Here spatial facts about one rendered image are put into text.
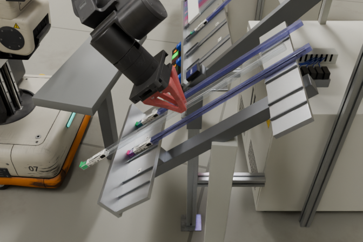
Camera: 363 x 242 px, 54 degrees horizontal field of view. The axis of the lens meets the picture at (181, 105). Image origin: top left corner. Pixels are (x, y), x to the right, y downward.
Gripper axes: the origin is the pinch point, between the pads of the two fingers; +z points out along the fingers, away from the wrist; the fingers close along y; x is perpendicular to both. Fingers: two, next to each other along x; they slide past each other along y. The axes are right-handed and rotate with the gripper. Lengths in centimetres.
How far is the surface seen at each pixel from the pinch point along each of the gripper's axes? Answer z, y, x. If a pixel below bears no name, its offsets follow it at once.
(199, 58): 16, 51, 13
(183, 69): 16, 49, 19
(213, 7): 15, 80, 7
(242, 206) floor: 89, 50, 47
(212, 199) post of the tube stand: 33.3, 7.7, 19.6
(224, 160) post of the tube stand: 23.1, 7.6, 7.5
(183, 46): 15, 65, 20
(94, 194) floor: 42, 50, 100
